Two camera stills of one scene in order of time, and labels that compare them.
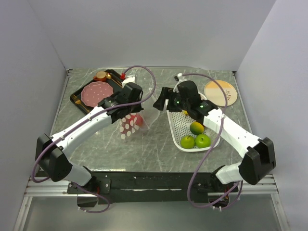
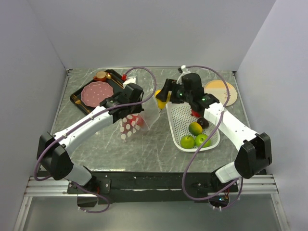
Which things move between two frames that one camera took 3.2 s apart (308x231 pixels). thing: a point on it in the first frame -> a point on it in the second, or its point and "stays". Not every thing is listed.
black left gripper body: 134,109 stays
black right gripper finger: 165,94 -> 168,86
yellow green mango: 196,128 stays
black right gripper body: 176,104 -> 179,96
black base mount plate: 153,186 stays
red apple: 135,118 stays
